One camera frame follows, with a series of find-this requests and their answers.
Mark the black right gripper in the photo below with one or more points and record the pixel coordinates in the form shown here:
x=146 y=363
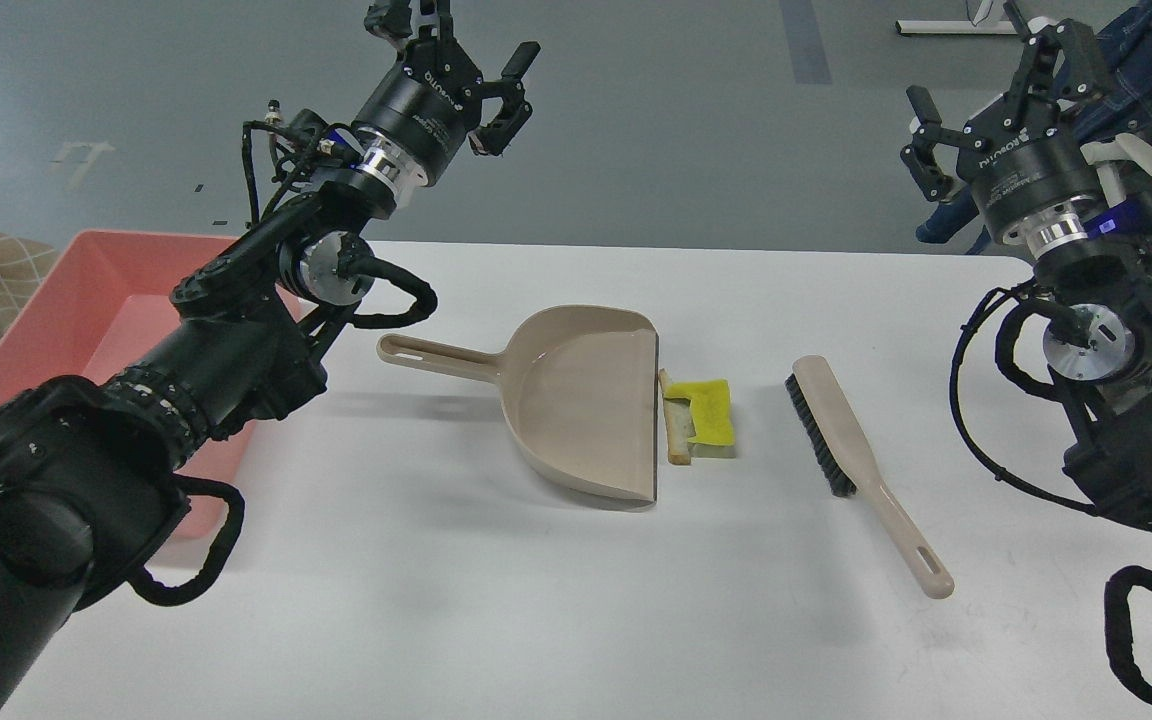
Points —
x=1016 y=168

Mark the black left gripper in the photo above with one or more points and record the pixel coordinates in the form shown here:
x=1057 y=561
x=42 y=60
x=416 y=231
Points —
x=421 y=103

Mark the beige plastic dustpan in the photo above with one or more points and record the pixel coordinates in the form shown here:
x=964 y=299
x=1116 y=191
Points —
x=578 y=389

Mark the beige hand brush black bristles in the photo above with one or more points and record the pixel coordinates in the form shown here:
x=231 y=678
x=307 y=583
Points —
x=843 y=452

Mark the yellow sponge piece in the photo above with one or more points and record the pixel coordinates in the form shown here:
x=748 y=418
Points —
x=708 y=408

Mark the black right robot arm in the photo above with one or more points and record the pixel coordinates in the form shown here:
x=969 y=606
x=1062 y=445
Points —
x=1080 y=334

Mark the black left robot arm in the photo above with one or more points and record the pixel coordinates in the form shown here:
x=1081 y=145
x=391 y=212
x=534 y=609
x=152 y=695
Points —
x=92 y=492

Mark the pink plastic bin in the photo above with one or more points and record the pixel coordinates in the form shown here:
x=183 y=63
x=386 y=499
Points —
x=102 y=307

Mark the white stand base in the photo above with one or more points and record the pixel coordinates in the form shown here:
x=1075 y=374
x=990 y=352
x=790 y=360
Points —
x=983 y=18

